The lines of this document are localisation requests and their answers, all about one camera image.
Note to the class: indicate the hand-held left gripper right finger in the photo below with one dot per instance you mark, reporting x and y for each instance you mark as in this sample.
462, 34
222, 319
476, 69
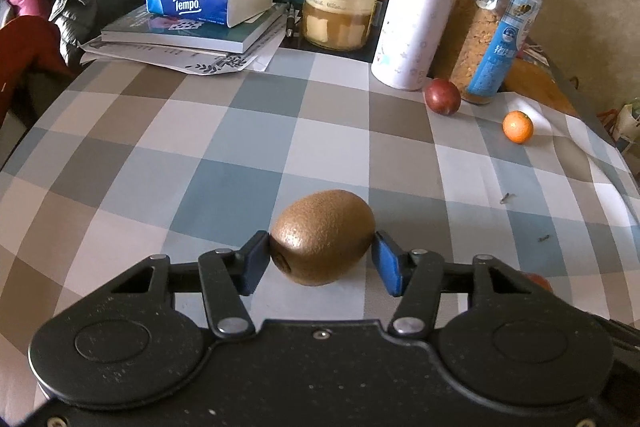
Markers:
387, 263

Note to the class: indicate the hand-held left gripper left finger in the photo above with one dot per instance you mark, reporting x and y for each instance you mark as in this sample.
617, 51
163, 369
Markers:
255, 263

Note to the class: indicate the brown kiwi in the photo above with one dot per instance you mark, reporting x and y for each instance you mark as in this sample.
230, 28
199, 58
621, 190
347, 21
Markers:
322, 237

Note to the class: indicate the blue grey checkered tablecloth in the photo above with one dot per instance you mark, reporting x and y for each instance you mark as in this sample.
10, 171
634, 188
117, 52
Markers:
200, 157

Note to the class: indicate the red tomato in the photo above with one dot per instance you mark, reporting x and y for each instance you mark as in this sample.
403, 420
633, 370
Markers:
539, 281

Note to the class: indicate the dark red passion fruit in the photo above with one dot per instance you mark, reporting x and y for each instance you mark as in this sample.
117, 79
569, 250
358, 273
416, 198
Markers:
442, 97

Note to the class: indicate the small orange tangerine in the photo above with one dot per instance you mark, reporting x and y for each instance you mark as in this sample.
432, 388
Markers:
517, 127

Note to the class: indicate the printed paper sheets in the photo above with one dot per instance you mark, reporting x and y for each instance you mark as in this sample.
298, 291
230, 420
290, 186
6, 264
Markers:
165, 59

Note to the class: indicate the brown wooden board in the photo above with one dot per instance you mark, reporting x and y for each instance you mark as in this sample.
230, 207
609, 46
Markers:
532, 79

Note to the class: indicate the black pen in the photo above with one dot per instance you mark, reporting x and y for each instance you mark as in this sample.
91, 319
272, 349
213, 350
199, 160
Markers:
289, 22

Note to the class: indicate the clear jar with blue packet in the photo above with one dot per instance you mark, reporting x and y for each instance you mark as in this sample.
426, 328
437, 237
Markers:
480, 37

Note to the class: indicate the yellow lid glass jar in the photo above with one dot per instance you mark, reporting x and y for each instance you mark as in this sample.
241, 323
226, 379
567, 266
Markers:
340, 12

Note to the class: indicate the white paper bag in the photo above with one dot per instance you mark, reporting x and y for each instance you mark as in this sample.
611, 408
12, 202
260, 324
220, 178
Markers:
627, 124

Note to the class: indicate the dark red cloth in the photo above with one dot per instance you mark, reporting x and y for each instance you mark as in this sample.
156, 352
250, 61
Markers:
25, 52

